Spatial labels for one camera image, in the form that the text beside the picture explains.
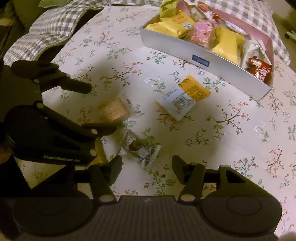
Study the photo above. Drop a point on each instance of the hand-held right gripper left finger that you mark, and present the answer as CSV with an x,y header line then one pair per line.
x,y
116,166

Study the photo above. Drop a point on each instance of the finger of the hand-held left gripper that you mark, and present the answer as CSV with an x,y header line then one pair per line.
x,y
76,87
101,129

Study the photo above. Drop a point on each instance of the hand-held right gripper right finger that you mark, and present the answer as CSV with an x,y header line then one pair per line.
x,y
177,166

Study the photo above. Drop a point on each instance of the clear cracker packet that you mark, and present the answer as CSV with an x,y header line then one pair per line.
x,y
113,110

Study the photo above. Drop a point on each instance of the clear chocolate candy packet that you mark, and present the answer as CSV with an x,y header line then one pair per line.
x,y
143,155

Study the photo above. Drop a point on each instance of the floral bedsheet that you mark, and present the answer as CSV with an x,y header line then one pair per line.
x,y
231,139

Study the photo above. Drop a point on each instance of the grey checkered pillow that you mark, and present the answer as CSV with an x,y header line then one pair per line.
x,y
46,30

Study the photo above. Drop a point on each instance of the yellow and white snack packet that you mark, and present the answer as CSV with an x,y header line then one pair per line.
x,y
185,97

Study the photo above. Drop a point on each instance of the light green cloth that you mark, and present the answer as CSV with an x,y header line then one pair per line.
x,y
53,3

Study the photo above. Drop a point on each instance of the olive green cushion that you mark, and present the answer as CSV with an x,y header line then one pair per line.
x,y
20,14

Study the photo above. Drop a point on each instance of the red candy wrapper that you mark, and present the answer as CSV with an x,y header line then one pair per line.
x,y
259,68

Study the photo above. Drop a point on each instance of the pink snack packet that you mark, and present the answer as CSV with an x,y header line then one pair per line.
x,y
201,32

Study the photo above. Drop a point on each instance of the brown snack packet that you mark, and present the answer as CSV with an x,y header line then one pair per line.
x,y
203,6

